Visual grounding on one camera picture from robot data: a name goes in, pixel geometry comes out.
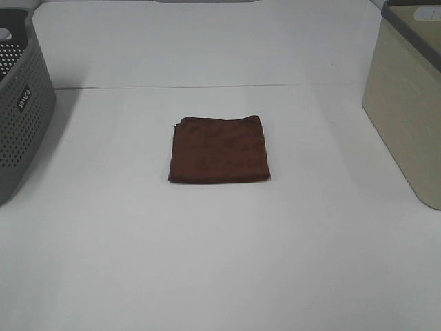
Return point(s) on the grey perforated plastic basket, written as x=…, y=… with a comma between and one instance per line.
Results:
x=27, y=98

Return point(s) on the brown towel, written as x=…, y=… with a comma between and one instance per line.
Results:
x=218, y=151

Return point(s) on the beige bin with grey rim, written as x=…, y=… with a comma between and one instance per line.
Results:
x=402, y=92

